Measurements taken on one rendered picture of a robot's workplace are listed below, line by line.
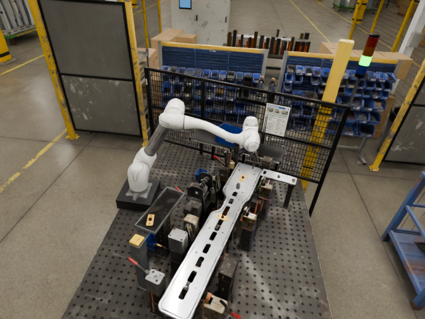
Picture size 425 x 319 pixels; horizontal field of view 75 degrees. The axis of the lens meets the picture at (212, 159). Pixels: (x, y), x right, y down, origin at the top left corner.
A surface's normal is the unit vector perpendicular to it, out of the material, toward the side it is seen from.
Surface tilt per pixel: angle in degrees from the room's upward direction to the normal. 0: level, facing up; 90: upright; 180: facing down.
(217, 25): 90
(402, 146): 90
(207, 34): 90
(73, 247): 0
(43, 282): 0
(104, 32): 90
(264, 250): 0
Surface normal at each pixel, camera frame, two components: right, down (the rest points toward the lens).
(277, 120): -0.38, 0.53
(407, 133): -0.07, 0.59
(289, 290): 0.04, -0.81
